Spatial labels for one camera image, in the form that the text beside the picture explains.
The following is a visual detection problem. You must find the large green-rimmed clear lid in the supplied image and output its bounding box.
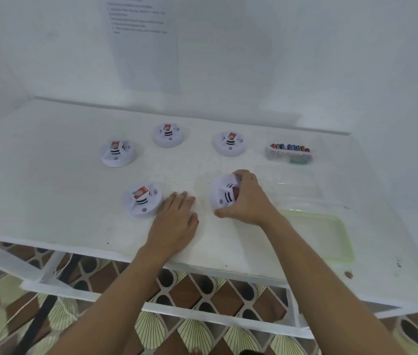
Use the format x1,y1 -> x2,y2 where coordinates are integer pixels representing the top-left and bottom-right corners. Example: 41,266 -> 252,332
277,210 -> 355,263

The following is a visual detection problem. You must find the small clear plastic container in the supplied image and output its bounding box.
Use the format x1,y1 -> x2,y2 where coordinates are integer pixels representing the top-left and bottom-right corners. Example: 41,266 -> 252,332
265,142 -> 314,166

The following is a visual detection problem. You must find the person's left hand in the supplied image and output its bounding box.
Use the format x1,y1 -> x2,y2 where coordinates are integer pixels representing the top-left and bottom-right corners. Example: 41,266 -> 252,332
144,191 -> 199,262

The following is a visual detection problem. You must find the person's left forearm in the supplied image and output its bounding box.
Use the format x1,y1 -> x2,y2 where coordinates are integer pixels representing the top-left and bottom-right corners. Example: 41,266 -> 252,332
48,247 -> 184,355

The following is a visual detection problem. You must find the person's right forearm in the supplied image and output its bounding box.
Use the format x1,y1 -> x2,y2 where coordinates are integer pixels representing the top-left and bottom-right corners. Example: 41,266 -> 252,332
264,214 -> 408,355

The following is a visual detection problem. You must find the person's right hand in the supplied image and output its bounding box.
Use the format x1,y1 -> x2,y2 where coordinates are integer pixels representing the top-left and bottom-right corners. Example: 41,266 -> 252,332
214,170 -> 283,230

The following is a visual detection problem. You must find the white metal table frame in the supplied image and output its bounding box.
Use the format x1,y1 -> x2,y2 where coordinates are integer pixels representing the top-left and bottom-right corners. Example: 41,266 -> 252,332
0,236 -> 418,339

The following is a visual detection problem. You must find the large clear plastic container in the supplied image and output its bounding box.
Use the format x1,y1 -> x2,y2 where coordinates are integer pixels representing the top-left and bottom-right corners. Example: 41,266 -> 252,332
268,170 -> 328,213

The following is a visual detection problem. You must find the white round smoke detector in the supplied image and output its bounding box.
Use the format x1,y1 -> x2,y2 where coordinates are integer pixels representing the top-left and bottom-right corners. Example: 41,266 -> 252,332
212,131 -> 248,158
121,182 -> 164,218
210,173 -> 241,211
151,123 -> 186,148
99,140 -> 137,169

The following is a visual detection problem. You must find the printed white paper sheet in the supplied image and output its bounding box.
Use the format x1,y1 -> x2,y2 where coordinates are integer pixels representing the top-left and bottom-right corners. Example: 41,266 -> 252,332
106,0 -> 182,96

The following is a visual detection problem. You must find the row of batteries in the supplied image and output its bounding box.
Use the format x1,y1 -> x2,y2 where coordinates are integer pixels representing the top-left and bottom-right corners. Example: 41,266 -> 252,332
270,143 -> 311,153

